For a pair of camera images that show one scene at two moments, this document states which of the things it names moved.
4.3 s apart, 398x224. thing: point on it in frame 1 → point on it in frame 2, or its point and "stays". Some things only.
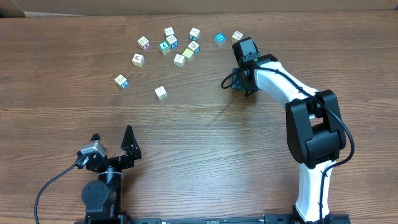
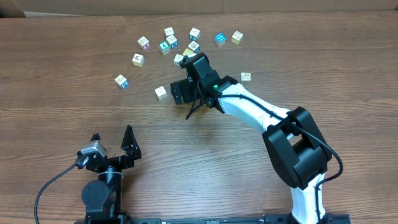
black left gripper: x=124 y=160 stays
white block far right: x=236 y=37 stays
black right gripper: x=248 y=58 → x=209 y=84
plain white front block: x=160 y=93 stays
